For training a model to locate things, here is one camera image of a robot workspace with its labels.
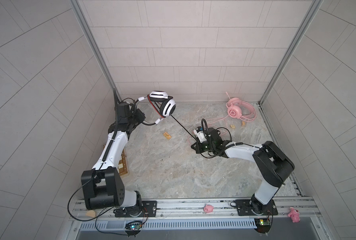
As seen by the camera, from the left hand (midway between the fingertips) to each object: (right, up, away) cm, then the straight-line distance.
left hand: (147, 109), depth 83 cm
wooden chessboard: (-13, -31, 0) cm, 34 cm away
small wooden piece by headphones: (+61, -9, +19) cm, 65 cm away
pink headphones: (+58, +1, +21) cm, 62 cm away
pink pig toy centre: (+33, -47, -13) cm, 59 cm away
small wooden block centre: (+10, -17, +14) cm, 24 cm away
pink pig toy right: (+72, -49, -15) cm, 88 cm away
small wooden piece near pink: (+54, -11, +19) cm, 59 cm away
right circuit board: (+57, -54, -15) cm, 80 cm away
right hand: (+25, -23, +6) cm, 34 cm away
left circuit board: (-1, -51, -18) cm, 55 cm away
